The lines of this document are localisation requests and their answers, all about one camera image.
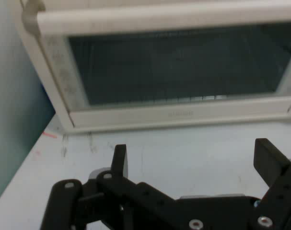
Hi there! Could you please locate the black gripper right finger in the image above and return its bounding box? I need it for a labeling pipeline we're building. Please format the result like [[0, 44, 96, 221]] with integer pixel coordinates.
[[254, 138, 291, 230]]

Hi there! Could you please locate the cream glass oven door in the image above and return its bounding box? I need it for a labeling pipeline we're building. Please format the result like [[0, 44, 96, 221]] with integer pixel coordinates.
[[22, 0, 291, 127]]

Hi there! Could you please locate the cream toaster oven body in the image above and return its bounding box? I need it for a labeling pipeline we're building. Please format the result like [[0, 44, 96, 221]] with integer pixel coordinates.
[[15, 0, 291, 135]]

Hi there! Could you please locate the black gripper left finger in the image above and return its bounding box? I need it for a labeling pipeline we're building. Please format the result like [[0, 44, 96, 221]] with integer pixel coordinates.
[[41, 143, 175, 230]]

